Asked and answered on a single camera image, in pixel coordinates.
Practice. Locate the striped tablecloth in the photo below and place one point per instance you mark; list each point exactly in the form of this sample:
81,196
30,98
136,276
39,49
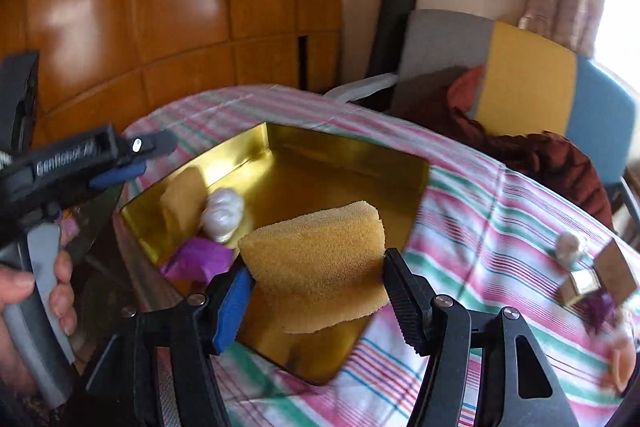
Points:
475,217

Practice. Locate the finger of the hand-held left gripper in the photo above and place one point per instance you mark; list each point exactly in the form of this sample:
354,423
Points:
120,174
150,144

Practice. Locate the window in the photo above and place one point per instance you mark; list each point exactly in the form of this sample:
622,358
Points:
622,22

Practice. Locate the person's left hand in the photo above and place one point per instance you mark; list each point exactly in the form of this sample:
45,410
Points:
64,312

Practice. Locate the grey yellow blue armchair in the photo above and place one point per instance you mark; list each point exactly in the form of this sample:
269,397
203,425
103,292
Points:
530,77

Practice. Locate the white cardboard box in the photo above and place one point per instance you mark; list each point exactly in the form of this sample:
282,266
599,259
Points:
607,274

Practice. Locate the red-brown jacket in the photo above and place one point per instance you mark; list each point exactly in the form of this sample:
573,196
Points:
550,162

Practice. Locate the small purple object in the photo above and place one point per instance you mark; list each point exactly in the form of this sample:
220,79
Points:
600,309

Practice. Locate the yellow sponge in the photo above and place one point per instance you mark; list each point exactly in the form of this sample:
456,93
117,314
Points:
315,262

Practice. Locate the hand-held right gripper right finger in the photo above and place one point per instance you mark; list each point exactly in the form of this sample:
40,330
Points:
405,292

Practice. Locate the black chair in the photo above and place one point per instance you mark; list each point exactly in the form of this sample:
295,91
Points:
392,32

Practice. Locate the white plastic-wrapped ball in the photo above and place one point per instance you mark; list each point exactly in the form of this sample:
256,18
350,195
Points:
222,217

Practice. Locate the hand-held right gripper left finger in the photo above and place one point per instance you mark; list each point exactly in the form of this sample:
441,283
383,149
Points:
232,307

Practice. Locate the purple wrapper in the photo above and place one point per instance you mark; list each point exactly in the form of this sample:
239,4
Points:
200,259

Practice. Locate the gold metal tray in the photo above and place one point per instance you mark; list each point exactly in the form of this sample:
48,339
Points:
310,172

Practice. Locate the peach-coloured object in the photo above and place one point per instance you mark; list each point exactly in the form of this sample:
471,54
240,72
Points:
620,357

